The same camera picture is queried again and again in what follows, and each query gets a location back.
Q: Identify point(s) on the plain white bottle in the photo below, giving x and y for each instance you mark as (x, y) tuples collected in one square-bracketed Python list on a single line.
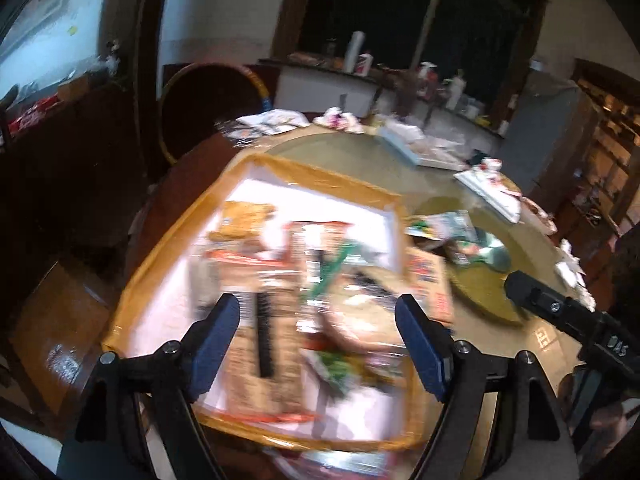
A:
[(456, 91)]

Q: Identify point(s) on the small plate with leftovers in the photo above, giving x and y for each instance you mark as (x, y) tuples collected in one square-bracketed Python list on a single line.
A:
[(537, 210)]

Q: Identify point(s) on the white flat tray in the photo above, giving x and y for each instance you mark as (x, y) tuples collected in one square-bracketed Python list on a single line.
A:
[(415, 147)]

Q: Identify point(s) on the white foam box yellow tape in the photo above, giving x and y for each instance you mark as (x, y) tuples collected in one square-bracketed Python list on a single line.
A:
[(165, 300)]

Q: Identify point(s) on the white paper towel roll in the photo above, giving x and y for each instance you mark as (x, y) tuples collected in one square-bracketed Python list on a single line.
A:
[(355, 45)]

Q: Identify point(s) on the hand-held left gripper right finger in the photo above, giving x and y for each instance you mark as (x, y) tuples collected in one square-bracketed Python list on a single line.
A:
[(422, 350)]

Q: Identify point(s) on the silver turntable hub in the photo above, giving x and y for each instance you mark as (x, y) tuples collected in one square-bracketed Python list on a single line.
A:
[(492, 252)]

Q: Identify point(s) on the white tray with food scraps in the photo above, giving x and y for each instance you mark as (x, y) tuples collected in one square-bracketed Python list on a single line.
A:
[(492, 185)]

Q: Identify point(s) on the blue-edged cracker packet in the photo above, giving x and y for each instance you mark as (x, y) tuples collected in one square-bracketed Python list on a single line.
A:
[(430, 280)]

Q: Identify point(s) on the round-backed wooden chair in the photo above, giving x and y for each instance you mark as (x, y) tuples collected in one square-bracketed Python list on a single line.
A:
[(210, 105)]

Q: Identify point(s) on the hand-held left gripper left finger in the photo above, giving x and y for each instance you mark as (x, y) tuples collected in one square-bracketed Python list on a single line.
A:
[(215, 345)]

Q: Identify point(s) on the large orange-edged cracker packet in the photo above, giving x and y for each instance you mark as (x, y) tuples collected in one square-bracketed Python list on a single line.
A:
[(260, 360)]

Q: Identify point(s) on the white crumpled napkin pile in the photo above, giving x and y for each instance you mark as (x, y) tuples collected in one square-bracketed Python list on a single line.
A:
[(272, 121)]

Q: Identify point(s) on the wooden shelf unit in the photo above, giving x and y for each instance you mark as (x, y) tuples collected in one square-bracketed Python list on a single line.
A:
[(610, 135)]

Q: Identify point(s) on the grey cabinet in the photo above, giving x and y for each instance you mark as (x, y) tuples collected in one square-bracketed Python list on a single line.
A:
[(545, 135)]

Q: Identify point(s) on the green white snack packet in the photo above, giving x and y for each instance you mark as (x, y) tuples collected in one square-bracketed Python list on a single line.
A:
[(450, 222)]

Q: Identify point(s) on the stained crumpled tissue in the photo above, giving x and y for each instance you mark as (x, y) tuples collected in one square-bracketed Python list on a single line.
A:
[(340, 120)]

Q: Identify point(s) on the brown cardboard box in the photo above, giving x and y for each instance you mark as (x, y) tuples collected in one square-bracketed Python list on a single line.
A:
[(60, 335)]

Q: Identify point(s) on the white crumpled tissue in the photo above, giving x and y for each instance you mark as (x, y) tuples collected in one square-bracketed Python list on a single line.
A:
[(570, 265)]

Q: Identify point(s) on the white bottle red label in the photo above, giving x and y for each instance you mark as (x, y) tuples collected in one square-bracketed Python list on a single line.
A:
[(364, 64)]

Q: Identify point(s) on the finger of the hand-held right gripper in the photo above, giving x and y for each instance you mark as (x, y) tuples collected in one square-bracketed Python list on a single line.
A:
[(550, 305)]

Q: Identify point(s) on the clear green-edged snack packet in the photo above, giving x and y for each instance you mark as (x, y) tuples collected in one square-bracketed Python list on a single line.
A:
[(332, 265)]

